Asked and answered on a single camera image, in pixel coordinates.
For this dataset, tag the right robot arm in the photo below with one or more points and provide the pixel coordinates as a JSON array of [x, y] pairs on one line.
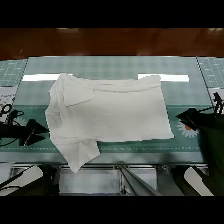
[[211, 146]]

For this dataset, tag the white T-shirt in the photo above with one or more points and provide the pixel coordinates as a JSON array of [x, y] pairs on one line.
[[116, 110]]

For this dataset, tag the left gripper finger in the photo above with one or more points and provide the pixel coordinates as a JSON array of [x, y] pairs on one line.
[[36, 127], [29, 138]]

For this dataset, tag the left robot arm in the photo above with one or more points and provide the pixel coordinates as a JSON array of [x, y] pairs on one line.
[[13, 130]]

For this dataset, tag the silver frame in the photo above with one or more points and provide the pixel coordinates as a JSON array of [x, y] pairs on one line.
[[141, 187]]

